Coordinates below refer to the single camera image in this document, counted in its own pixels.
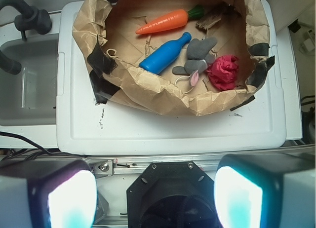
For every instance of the brown paper bag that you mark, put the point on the brown paper bag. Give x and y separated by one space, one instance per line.
104 31

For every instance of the crumpled red paper ball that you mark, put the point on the crumpled red paper ball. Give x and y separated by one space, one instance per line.
222 73

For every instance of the brown bark piece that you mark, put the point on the brown bark piece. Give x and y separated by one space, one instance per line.
209 20

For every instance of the white plastic bin lid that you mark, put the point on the white plastic bin lid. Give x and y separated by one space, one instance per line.
112 129

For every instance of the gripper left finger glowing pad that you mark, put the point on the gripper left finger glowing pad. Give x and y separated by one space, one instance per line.
47 194

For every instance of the grey plush mouse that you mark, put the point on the grey plush mouse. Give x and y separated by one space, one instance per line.
198 60

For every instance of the black toy faucet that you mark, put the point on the black toy faucet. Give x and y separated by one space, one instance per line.
30 18

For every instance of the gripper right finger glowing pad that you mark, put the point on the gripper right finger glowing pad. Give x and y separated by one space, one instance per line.
274 190

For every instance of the aluminium rail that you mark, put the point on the aluminium rail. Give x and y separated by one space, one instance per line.
208 162

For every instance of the black octagonal mount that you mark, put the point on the black octagonal mount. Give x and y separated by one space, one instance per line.
173 195

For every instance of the blue plastic bottle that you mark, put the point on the blue plastic bottle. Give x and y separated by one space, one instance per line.
166 54

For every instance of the orange toy carrot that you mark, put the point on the orange toy carrot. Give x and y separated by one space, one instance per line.
172 20

